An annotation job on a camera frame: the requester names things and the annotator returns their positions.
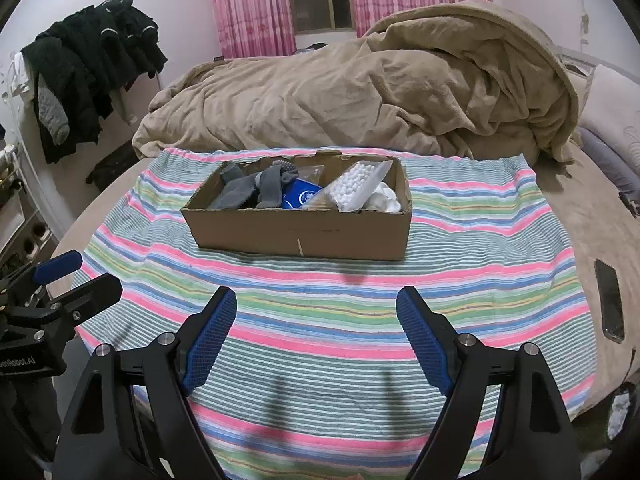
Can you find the cardboard box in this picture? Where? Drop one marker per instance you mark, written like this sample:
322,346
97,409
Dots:
310,230

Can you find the blue packet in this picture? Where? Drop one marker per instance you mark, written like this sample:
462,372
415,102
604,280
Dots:
300,194

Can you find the grey pillow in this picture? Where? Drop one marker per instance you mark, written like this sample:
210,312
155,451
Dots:
607,160

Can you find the crumpled white paper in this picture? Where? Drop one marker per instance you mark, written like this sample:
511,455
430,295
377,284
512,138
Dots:
619,415

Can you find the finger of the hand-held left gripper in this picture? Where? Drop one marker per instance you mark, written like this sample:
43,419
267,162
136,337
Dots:
57,266
90,296

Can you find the striped blanket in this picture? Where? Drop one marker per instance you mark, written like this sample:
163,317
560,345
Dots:
325,300

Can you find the storage shelf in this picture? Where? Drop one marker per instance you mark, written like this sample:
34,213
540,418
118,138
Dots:
20,220

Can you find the narrow pink curtain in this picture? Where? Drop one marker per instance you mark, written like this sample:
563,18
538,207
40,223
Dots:
250,10

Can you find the dark grey fleece sock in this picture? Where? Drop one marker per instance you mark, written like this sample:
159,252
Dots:
232,190
275,185

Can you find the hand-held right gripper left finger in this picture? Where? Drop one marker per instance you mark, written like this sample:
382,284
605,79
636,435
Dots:
210,345

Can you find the black bag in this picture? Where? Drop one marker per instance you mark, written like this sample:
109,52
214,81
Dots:
112,167

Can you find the hanging black clothes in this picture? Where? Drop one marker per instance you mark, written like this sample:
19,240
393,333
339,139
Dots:
90,70

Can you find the white embroidered pillow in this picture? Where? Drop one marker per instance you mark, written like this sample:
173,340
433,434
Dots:
615,105

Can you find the bag of cotton balls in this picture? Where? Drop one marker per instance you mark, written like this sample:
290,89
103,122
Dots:
357,185

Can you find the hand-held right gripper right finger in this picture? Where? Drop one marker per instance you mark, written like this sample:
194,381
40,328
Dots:
425,345

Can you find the clear plastic bag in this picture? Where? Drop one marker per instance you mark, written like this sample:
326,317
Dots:
312,174

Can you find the black phone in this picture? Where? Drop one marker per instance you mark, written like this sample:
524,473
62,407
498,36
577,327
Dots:
610,300

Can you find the brown duvet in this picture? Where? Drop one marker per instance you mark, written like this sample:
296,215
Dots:
350,90

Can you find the white cotton pads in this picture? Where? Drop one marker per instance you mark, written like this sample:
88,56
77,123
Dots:
385,197

